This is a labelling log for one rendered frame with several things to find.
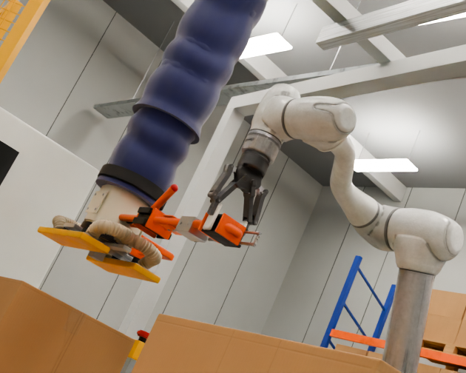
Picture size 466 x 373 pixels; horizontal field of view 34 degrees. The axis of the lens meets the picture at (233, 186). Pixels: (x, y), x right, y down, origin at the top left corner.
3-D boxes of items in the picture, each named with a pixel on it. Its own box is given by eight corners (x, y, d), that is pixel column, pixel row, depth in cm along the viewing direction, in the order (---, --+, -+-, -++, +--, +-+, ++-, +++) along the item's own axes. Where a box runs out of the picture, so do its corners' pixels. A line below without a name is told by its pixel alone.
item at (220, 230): (197, 229, 186) (206, 212, 188) (219, 243, 190) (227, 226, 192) (216, 231, 180) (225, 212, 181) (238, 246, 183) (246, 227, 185)
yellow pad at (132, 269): (84, 258, 248) (92, 245, 249) (109, 272, 253) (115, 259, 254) (132, 269, 220) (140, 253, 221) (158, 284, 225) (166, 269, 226)
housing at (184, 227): (173, 229, 197) (180, 214, 199) (192, 242, 201) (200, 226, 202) (186, 231, 192) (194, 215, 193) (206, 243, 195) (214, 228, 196)
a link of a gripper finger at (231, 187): (250, 177, 189) (248, 173, 189) (220, 203, 184) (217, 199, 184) (241, 178, 193) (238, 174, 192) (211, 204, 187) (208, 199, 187)
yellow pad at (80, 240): (35, 231, 238) (44, 217, 240) (62, 246, 243) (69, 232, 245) (79, 237, 210) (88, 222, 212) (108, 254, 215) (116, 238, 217)
